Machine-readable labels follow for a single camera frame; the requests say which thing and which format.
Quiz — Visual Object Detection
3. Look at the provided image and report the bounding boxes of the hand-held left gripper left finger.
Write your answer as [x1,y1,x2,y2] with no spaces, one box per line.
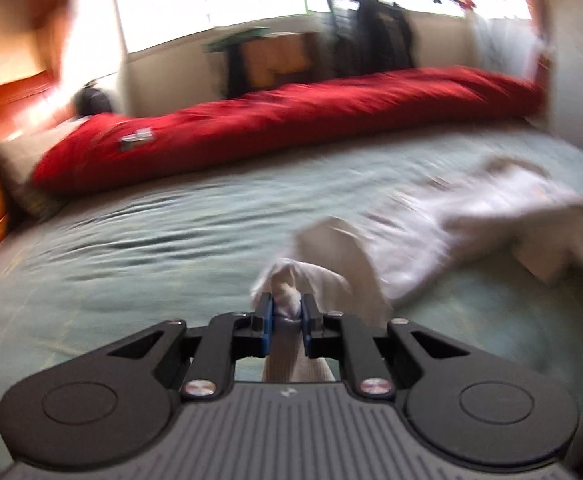
[106,294,274,401]

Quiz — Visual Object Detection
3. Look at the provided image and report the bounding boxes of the wooden desk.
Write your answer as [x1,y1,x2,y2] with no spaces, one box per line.
[206,27,322,98]

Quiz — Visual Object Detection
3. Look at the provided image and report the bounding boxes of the dark round bag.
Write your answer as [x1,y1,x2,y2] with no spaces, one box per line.
[74,87,114,116]

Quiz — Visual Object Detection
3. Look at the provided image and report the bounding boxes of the dark hanging jackets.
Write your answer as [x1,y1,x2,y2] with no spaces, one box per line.
[324,0,417,78]

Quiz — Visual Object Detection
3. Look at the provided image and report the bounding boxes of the beige pillow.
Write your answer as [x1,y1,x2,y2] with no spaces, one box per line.
[0,120,89,221]

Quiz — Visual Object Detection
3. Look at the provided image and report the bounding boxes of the red duvet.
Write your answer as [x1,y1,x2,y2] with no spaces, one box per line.
[31,66,547,196]

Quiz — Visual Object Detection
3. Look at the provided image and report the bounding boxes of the white long-sleeve shirt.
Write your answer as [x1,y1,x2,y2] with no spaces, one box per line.
[248,155,583,383]

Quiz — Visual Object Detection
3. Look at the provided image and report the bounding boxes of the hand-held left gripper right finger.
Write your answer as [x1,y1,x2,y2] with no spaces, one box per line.
[301,294,472,401]

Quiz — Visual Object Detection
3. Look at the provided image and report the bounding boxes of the orange curtain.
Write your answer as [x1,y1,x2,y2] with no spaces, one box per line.
[31,0,122,91]
[519,0,558,83]

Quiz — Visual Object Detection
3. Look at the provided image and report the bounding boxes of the small silver packet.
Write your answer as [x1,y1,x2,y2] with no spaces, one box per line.
[118,129,154,152]

